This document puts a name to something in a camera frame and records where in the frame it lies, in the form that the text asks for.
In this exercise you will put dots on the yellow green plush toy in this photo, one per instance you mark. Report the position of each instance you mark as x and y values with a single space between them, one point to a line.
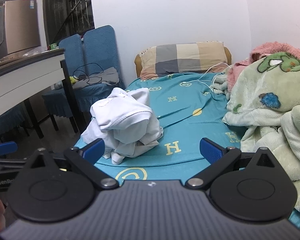
73 80

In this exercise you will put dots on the blue covered chair near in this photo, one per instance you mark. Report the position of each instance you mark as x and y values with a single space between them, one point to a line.
99 53

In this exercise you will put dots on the teal patterned bed sheet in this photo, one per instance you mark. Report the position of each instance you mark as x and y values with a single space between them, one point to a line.
153 201

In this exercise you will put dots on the blue covered chair far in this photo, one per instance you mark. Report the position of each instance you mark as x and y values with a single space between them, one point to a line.
65 60

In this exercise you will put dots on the cardboard box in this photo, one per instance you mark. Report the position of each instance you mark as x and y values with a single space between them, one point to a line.
21 25

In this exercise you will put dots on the dark window with grille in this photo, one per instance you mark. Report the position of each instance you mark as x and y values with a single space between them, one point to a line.
64 18

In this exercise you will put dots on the white black desk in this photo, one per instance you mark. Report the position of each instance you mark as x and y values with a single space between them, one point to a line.
21 79

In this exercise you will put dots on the plaid pillow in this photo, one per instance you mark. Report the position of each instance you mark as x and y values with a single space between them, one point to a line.
198 57

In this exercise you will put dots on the grey cloth on chair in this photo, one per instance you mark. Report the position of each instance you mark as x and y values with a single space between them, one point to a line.
109 76

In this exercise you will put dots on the green cartoon fleece blanket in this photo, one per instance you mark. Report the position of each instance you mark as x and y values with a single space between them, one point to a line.
266 100

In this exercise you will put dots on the white t-shirt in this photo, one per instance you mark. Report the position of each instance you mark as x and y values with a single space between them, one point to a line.
126 123

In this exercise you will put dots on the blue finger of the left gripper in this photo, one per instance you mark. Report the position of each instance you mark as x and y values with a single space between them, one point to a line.
8 147

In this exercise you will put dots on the small green box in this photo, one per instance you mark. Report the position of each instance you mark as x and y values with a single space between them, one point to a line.
53 46

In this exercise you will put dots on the blue covered chair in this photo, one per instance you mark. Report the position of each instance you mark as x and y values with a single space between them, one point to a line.
65 60
99 53

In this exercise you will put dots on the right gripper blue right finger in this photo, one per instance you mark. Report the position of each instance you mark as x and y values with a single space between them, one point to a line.
222 160

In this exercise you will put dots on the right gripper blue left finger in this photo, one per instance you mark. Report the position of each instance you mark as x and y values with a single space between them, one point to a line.
82 161

